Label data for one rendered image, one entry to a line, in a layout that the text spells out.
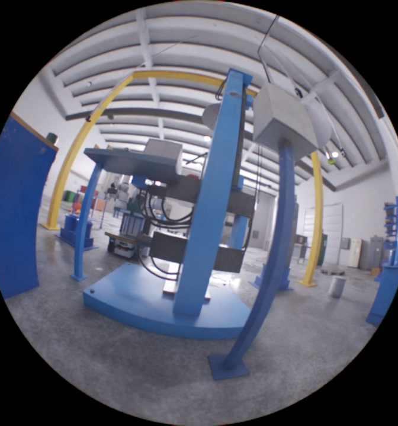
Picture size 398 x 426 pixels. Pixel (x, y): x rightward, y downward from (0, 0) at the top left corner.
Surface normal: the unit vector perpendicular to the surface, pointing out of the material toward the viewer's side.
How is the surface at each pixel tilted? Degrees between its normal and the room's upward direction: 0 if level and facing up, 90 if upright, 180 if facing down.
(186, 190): 90
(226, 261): 90
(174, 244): 90
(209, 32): 174
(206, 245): 90
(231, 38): 174
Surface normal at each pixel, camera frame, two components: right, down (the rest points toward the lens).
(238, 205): 0.13, -0.10
